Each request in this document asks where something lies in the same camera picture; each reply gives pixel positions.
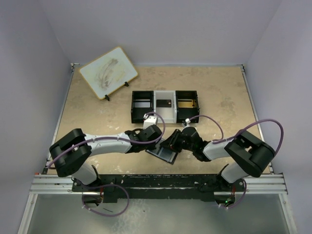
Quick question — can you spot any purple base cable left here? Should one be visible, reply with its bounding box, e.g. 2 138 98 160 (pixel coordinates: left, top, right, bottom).
81 184 131 217

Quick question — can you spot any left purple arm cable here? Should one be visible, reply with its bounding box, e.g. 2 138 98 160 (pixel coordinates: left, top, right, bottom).
47 112 166 170

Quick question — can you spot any yellow-framed whiteboard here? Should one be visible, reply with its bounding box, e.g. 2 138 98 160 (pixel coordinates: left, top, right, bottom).
78 46 138 100

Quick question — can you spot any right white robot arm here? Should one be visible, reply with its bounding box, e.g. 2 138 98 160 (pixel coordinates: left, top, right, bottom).
160 126 275 184

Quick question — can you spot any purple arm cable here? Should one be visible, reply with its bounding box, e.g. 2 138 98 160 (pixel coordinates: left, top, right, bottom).
187 115 285 154
47 112 166 170

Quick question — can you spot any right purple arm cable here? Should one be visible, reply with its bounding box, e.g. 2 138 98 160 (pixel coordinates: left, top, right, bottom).
187 115 285 154

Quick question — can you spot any black and white tray organizer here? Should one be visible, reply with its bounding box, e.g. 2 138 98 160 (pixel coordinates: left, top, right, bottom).
131 90 200 124

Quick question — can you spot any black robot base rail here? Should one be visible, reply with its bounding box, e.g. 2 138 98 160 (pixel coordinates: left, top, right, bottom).
72 174 247 204

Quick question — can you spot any gold card in tray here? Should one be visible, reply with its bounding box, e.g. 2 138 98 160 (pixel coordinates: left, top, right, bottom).
177 99 197 108

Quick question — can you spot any black leather card holder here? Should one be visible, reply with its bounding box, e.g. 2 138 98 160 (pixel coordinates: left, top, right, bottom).
145 139 178 164

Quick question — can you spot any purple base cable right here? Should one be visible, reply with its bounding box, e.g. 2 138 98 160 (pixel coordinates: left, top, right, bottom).
218 180 247 211

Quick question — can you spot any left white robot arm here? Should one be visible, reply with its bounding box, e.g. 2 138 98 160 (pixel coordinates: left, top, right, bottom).
48 124 163 185

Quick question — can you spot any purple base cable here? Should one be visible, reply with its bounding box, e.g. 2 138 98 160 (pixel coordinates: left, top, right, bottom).
81 184 131 217
218 180 247 211

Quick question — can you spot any silver card in tray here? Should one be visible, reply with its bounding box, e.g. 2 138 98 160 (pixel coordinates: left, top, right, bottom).
134 101 151 108

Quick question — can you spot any black card in tray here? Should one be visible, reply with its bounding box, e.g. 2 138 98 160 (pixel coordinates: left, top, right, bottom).
156 99 172 108

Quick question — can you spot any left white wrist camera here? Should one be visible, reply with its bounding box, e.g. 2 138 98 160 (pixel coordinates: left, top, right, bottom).
143 114 158 129

